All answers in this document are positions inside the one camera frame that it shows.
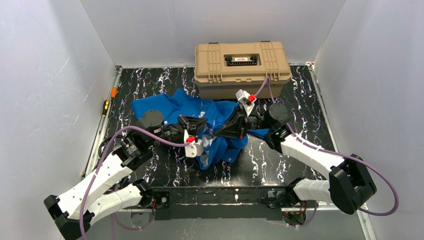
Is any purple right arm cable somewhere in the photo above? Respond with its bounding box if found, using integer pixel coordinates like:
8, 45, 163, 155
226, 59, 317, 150
253, 76, 400, 217

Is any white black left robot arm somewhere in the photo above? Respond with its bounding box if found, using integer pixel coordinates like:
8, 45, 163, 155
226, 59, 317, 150
43, 110, 207, 240

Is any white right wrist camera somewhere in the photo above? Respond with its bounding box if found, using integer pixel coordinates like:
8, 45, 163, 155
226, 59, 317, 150
235, 89, 257, 117

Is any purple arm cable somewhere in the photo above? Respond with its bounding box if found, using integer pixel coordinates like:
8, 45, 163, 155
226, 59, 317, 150
253, 76, 400, 217
79, 125, 195, 240

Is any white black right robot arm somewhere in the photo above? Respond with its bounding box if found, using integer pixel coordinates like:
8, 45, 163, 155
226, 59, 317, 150
214, 102, 377, 215

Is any orange handled screwdriver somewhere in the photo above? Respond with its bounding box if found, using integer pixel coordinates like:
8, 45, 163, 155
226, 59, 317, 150
110, 87, 118, 99

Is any yellow black handled screwdriver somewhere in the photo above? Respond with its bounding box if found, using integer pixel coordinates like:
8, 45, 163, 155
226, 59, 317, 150
101, 100, 110, 118

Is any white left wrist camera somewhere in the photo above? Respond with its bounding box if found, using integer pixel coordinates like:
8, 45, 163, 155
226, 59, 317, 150
183, 130, 204, 158

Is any tan plastic toolbox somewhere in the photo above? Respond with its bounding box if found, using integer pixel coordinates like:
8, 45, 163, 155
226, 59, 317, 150
194, 41, 292, 100

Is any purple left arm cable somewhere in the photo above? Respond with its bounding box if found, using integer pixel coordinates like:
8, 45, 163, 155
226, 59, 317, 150
79, 125, 195, 240

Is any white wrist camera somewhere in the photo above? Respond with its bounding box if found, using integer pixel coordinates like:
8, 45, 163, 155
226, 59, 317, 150
235, 89, 257, 117
183, 130, 204, 158

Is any blue zip jacket white lining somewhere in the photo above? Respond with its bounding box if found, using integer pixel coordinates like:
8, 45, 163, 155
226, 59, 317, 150
130, 88, 248, 170

